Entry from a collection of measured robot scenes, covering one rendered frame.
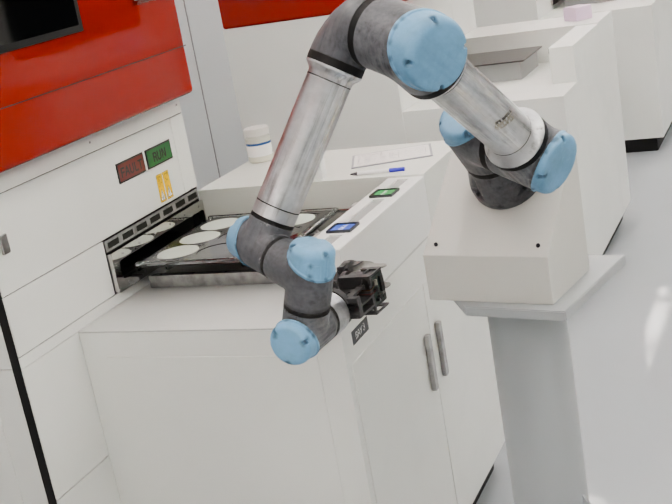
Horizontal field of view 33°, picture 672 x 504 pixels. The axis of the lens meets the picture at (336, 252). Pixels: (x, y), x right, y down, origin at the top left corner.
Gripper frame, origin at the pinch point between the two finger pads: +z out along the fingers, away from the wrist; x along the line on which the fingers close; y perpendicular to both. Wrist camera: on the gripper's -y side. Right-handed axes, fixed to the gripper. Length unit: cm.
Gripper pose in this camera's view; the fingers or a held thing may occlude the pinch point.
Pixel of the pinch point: (369, 270)
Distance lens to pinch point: 211.2
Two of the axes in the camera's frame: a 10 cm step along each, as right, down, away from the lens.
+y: 8.7, -0.6, -4.8
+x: -2.1, -9.4, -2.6
